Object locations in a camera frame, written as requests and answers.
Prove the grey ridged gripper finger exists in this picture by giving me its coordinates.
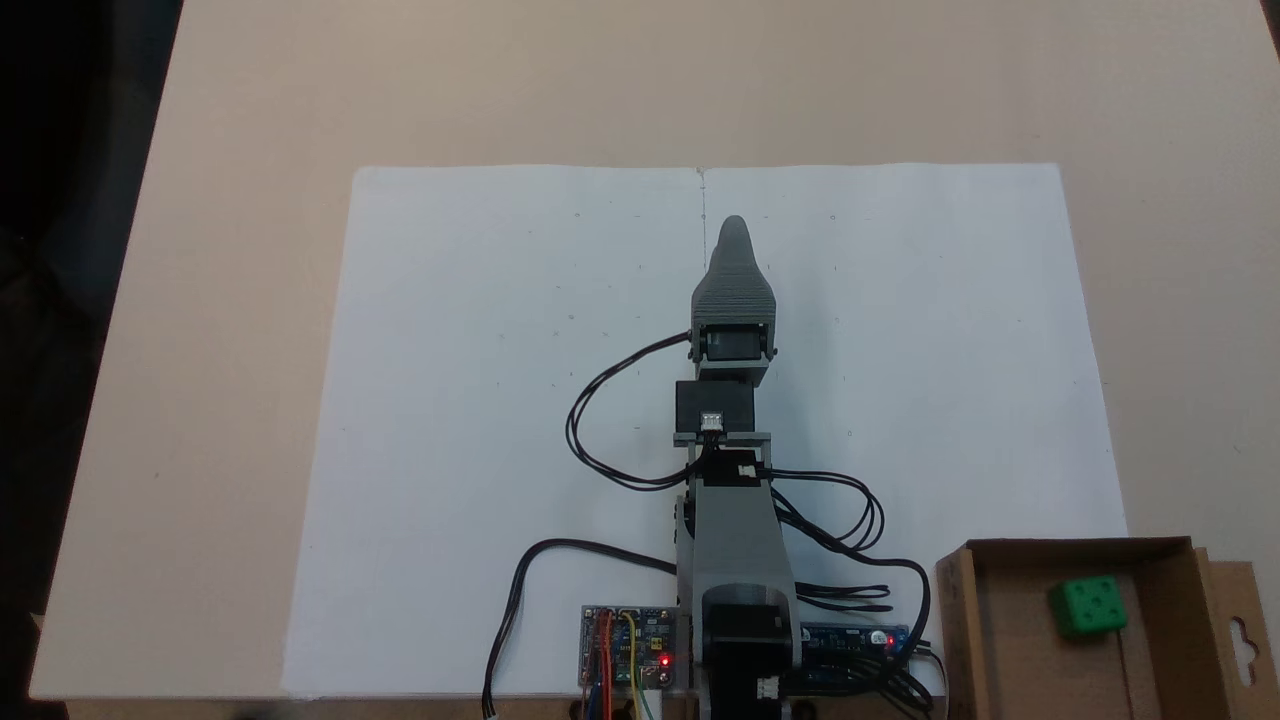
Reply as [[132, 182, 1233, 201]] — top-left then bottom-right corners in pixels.
[[690, 215, 777, 327]]

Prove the green die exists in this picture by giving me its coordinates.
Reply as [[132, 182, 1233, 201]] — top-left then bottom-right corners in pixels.
[[1047, 575, 1130, 640]]

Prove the white paper sheet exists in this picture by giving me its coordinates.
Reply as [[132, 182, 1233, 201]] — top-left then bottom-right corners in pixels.
[[283, 165, 707, 699], [700, 163, 1130, 698]]

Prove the blue circuit board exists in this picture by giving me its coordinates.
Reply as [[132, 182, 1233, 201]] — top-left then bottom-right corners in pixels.
[[800, 624, 912, 693]]

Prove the brown cardboard box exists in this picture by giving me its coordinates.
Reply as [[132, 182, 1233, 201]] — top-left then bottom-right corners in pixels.
[[935, 537, 1267, 720]]

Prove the black gripper motor cable loop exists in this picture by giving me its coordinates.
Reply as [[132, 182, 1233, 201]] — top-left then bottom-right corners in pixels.
[[565, 335, 715, 492]]

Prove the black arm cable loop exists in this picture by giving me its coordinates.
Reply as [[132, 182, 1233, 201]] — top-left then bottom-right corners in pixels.
[[765, 468, 888, 561]]

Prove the circuit board with coloured wires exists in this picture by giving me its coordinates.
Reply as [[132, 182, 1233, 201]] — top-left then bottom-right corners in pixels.
[[579, 605, 679, 693]]

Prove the thick black board cable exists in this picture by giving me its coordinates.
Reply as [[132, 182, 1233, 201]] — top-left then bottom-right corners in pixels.
[[790, 545, 933, 666]]

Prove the long black power cable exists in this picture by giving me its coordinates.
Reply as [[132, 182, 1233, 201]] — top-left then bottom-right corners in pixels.
[[482, 539, 681, 720]]

